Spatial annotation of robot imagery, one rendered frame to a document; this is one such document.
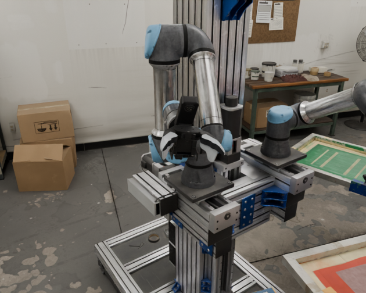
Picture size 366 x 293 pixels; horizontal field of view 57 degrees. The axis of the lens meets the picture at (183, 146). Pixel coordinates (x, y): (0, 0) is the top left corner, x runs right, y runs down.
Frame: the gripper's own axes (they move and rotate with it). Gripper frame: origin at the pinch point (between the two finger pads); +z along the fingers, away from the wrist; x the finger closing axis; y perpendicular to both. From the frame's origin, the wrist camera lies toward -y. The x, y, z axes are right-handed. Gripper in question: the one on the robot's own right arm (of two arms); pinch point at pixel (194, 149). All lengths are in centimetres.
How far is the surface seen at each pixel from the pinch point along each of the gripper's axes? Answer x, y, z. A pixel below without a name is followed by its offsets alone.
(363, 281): -83, 61, -18
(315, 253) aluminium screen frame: -69, 60, -32
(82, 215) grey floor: 45, 176, -217
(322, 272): -69, 63, -25
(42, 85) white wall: 109, 90, -363
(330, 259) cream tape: -76, 62, -31
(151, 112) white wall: -30, 120, -384
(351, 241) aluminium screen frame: -88, 57, -37
